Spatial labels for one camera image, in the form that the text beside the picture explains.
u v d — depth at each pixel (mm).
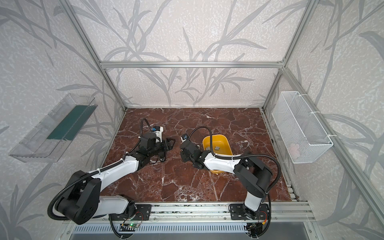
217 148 968
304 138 608
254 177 456
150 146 683
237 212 731
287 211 753
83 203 413
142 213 728
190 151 665
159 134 788
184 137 770
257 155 456
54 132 658
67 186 435
